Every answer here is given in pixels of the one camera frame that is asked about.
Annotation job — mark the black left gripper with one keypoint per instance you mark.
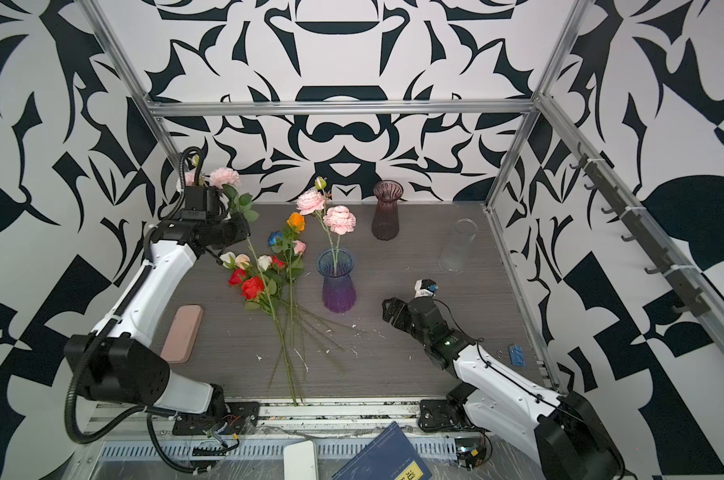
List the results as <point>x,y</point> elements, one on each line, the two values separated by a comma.
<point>242,229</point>

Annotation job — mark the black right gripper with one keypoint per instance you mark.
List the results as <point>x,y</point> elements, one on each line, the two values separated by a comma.
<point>407,310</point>

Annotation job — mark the purple ribbed glass vase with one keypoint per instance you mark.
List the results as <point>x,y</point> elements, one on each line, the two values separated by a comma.
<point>339,292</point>

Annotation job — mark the large red rose stem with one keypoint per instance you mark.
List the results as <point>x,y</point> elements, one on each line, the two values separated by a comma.
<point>262,291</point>

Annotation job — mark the pink peony flower stem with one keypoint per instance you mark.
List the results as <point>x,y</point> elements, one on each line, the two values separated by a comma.
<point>336,221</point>

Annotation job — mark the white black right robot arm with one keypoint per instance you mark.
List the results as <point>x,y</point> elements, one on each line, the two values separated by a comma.
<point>563,434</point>

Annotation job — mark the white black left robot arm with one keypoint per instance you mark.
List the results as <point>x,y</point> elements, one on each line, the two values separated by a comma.
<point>115,362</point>

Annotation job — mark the clear glass vase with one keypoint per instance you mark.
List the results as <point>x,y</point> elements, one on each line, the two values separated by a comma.
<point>454,256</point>

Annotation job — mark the dark maroon glass vase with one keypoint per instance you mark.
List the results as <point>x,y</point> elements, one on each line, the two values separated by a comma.
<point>386,223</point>

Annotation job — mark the pink rectangular block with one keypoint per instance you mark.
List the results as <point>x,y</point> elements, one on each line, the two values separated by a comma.
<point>183,334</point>

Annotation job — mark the small blue card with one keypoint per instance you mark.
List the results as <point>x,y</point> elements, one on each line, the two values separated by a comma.
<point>516,355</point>

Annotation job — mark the blue book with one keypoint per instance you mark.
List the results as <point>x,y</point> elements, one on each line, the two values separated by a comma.
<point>390,455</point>

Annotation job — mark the white rectangular device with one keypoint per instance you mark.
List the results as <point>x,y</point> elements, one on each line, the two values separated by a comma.
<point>300,461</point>

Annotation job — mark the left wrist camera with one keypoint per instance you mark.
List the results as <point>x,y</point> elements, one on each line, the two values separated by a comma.
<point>201,203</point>

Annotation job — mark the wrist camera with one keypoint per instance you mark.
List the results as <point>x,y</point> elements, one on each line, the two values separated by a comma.
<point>201,203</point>
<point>425,288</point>

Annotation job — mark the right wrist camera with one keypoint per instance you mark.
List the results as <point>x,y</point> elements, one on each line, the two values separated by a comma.
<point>425,288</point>

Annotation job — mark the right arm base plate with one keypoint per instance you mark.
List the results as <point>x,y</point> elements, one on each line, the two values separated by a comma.
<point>447,414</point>

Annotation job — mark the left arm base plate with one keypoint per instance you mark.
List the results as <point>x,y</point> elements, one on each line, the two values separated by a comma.
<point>235,418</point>

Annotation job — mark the aluminium frame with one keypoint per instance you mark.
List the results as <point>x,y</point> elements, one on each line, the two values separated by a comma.
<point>488,100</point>

